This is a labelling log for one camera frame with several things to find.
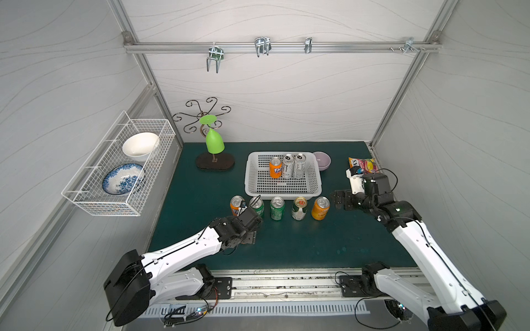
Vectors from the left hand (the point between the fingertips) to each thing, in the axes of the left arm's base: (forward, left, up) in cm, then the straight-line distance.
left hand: (247, 231), depth 81 cm
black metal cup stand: (+41, +27, -5) cm, 49 cm away
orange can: (+31, -11, +3) cm, 33 cm away
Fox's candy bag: (+38, -60, -4) cm, 71 cm away
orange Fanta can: (+10, +5, +5) cm, 12 cm away
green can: (+10, -12, +4) cm, 16 cm away
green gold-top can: (+8, -21, +3) cm, 23 cm away
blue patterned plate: (+5, +39, +28) cm, 48 cm away
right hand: (+11, -37, +14) cm, 41 cm away
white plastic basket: (+28, -2, -6) cm, 29 cm away
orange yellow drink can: (+9, -30, +3) cm, 31 cm away
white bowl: (+20, +39, +27) cm, 52 cm away
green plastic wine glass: (+36, +17, +15) cm, 42 cm away
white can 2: (+32, -23, +8) cm, 40 cm away
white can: (+30, -17, +6) cm, 35 cm away
